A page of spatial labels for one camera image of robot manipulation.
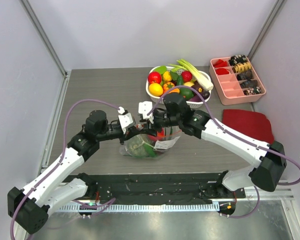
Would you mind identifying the clear zip top bag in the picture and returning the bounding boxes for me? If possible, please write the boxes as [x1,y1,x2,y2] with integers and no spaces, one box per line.
[119,126,182,159]

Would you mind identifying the green cucumber toy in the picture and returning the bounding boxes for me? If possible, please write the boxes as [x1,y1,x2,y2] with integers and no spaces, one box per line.
[143,144,157,158]

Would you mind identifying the green melon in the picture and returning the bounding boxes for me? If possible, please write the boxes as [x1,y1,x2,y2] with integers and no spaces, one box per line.
[125,134,150,158]

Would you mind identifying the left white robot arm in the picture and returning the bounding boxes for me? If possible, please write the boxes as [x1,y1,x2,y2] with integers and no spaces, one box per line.
[7,108,144,239]

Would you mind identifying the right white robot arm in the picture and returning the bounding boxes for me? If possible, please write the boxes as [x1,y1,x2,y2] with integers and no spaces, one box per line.
[138,93,287,198]

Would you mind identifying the yellow lemon toy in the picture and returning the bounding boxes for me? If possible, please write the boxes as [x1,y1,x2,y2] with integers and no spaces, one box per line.
[148,82,164,97]

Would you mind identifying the orange carrot toy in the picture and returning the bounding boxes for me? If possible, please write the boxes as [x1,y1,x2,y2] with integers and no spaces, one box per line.
[169,88,180,94]

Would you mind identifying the orange bell pepper toy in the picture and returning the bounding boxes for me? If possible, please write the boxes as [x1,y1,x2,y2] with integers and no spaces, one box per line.
[162,81,175,92]

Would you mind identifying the white plastic basket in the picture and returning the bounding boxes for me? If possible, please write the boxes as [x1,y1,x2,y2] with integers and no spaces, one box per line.
[146,66,209,109]

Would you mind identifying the red apple toy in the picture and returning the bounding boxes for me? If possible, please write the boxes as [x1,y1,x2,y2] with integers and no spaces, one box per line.
[147,71,162,84]

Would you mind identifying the yellow bell pepper toy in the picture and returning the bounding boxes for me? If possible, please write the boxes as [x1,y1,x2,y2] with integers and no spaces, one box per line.
[162,71,172,84]

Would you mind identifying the green lime toy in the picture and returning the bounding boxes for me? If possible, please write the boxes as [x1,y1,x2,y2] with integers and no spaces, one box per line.
[153,65,167,75]

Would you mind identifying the purple eggplant toy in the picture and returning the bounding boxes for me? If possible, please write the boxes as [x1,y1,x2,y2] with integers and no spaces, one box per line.
[189,91,211,103]

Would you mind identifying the white corn toy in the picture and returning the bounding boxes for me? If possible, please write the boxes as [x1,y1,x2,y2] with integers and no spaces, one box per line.
[169,58,214,91]

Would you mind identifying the pink divided organizer tray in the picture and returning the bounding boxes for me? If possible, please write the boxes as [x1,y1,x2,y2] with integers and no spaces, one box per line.
[209,57,267,105]

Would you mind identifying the red folded cloth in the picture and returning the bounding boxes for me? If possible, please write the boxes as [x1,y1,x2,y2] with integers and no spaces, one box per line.
[222,109,275,144]

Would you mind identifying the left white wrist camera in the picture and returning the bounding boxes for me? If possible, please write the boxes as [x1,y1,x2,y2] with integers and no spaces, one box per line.
[118,106,135,134]

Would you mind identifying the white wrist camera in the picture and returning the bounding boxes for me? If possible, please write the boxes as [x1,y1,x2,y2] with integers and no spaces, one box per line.
[138,101,153,120]
[118,106,135,134]

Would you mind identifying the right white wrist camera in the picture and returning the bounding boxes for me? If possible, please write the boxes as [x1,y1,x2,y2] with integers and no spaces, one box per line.
[138,101,153,120]

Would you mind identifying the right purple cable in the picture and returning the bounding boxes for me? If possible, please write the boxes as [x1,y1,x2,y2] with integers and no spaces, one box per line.
[147,85,300,218]

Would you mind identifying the purple cable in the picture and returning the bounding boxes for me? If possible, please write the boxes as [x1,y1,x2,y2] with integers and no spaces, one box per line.
[9,98,122,240]
[147,85,300,218]

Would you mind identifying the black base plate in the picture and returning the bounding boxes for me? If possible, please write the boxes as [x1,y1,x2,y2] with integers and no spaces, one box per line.
[77,173,246,206]

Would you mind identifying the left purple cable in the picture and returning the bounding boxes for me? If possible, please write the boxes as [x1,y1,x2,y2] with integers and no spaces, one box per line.
[9,98,122,240]

